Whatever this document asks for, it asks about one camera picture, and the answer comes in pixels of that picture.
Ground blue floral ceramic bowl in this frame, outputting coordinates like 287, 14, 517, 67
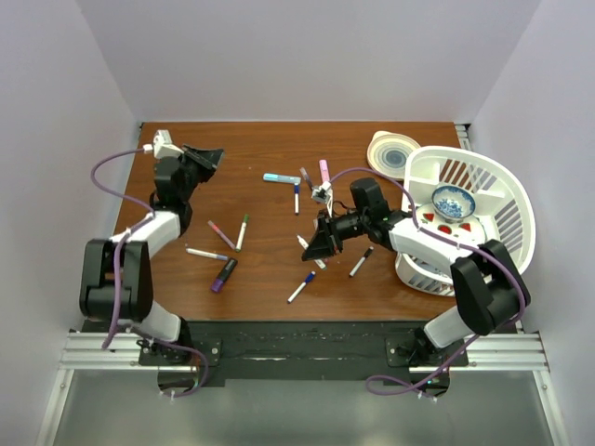
431, 185, 476, 221

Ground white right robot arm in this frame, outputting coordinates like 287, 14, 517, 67
301, 177, 531, 365

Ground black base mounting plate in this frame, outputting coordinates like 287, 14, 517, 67
82, 319, 518, 391

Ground dark purple gel pen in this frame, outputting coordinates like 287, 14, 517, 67
299, 167, 314, 191

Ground white watermelon pattern plate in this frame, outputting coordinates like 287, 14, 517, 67
416, 203, 486, 245

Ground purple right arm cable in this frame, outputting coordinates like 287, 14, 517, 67
328, 166, 532, 397

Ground white plastic dish rack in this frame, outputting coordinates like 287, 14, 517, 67
403, 146, 536, 273

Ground blue cap marker near front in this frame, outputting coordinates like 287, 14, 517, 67
287, 271, 316, 304

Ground pink highlighter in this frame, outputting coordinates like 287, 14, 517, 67
319, 159, 332, 193

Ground cream plate with grey spiral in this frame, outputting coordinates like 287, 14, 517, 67
366, 131, 421, 181

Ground light blue highlighter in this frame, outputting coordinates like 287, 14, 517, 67
262, 173, 301, 184

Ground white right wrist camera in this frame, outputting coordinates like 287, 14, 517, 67
311, 181, 333, 203

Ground pink marker pen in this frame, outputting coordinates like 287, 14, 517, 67
207, 220, 236, 251

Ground purple black highlighter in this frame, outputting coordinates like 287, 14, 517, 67
210, 257, 238, 293

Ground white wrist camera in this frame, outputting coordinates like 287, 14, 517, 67
142, 129, 184, 160
311, 181, 333, 203

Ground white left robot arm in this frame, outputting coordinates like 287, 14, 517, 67
79, 143, 225, 364

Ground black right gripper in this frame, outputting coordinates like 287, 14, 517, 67
302, 208, 369, 261

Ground black cap whiteboard marker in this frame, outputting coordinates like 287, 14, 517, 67
349, 246, 375, 278

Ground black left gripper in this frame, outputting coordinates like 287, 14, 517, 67
173, 144, 220, 202

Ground aluminium frame rail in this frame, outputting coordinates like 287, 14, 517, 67
59, 333, 549, 374

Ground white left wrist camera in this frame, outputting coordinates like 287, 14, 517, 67
142, 129, 184, 160

